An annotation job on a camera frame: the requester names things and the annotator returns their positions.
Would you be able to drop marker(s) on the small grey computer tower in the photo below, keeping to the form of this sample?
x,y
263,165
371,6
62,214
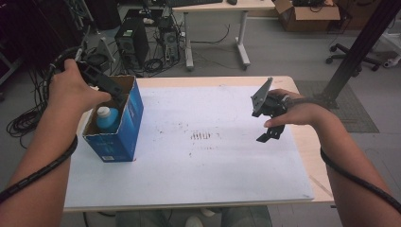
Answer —
x,y
170,41

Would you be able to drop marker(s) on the large black computer tower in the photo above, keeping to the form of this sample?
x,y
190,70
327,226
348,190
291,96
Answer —
x,y
132,41

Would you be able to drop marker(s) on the white office desk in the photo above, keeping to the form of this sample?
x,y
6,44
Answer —
x,y
220,6

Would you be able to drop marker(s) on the person's legs in jeans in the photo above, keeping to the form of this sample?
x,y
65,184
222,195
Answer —
x,y
246,217

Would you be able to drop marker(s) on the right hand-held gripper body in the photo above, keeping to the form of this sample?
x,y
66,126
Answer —
x,y
265,101

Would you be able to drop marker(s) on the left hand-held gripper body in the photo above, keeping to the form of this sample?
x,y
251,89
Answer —
x,y
97,77

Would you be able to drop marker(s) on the person's right hand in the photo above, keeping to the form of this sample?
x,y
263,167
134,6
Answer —
x,y
299,113

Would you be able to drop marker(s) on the person's left hand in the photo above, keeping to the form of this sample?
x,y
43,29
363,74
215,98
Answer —
x,y
72,91

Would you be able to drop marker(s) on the grey floor mat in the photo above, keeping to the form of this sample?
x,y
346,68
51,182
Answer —
x,y
350,110

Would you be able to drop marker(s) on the black office chair base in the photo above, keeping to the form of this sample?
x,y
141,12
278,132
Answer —
x,y
353,56

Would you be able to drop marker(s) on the black keyboard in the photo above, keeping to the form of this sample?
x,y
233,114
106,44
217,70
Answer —
x,y
195,2

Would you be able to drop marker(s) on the blue bottle with white cap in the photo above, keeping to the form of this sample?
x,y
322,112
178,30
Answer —
x,y
107,121

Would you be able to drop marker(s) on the open brown cardboard box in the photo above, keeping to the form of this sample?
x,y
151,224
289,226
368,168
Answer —
x,y
312,17

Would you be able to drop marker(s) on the black metal stand post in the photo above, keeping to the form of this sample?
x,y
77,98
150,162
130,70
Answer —
x,y
362,47

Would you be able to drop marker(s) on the white table sheet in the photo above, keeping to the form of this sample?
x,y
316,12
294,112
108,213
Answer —
x,y
205,170

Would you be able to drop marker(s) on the dark curtain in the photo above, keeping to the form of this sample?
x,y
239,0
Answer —
x,y
31,28

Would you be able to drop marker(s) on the white shoe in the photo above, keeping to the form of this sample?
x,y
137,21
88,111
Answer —
x,y
194,222
207,212

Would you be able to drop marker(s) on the blue cardboard box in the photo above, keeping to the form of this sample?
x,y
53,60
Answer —
x,y
121,138

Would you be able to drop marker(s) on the black computer mouse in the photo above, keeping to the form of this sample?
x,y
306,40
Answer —
x,y
232,2

